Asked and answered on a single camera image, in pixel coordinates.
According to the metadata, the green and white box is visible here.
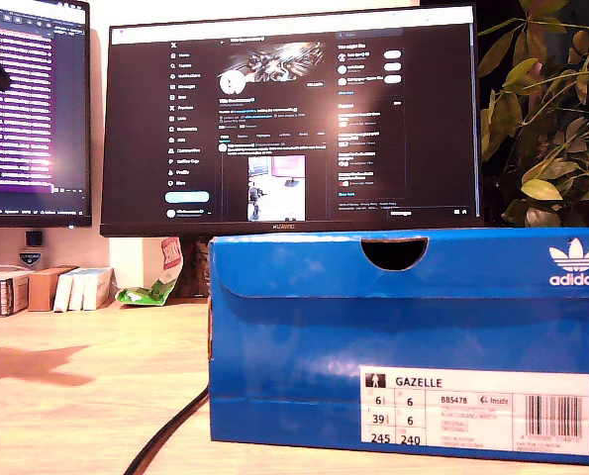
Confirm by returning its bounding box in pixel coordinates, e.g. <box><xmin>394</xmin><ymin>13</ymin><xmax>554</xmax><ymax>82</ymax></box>
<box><xmin>0</xmin><ymin>270</ymin><xmax>31</xmax><ymax>318</ymax></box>

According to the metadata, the monitor with code editor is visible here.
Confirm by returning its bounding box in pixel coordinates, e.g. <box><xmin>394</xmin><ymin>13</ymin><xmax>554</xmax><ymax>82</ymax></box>
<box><xmin>0</xmin><ymin>0</ymin><xmax>93</xmax><ymax>230</ymax></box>

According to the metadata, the green leafy plant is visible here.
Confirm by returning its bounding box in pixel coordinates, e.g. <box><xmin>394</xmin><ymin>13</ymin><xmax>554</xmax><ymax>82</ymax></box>
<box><xmin>477</xmin><ymin>0</ymin><xmax>589</xmax><ymax>231</ymax></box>

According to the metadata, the Cuticura bottle with black cap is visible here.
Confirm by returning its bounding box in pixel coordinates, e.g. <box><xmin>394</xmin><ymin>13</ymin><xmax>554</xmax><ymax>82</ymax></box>
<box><xmin>18</xmin><ymin>230</ymin><xmax>47</xmax><ymax>271</ymax></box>

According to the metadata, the blue shoebox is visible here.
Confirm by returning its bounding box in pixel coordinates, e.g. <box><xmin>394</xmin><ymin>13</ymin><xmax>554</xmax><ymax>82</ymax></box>
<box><xmin>206</xmin><ymin>227</ymin><xmax>589</xmax><ymax>467</ymax></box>

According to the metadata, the brown cardboard box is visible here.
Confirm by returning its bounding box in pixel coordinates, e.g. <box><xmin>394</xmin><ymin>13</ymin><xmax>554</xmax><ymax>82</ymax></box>
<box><xmin>26</xmin><ymin>265</ymin><xmax>80</xmax><ymax>313</ymax></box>

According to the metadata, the black Huawei monitor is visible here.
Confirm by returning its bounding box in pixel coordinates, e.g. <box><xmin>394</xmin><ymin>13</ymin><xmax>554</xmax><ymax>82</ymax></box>
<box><xmin>98</xmin><ymin>3</ymin><xmax>487</xmax><ymax>299</ymax></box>

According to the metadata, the black cable on table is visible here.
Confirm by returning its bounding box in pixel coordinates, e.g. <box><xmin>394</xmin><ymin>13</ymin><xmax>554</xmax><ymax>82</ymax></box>
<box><xmin>122</xmin><ymin>385</ymin><xmax>211</xmax><ymax>475</ymax></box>

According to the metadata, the green Jenkki bag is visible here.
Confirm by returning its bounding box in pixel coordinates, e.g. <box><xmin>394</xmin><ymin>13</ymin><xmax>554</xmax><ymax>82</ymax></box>
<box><xmin>114</xmin><ymin>236</ymin><xmax>184</xmax><ymax>308</ymax></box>

